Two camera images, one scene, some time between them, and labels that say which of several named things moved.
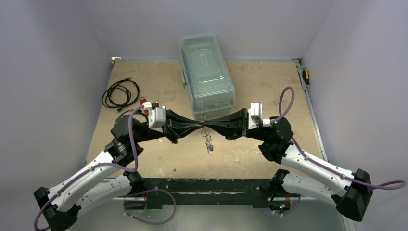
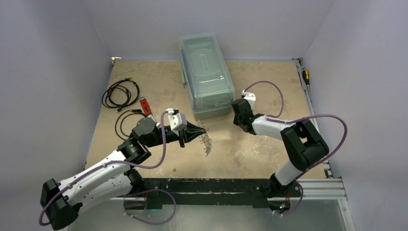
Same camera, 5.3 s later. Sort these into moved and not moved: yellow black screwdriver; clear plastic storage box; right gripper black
Moved: right gripper black
Not moved: clear plastic storage box; yellow black screwdriver
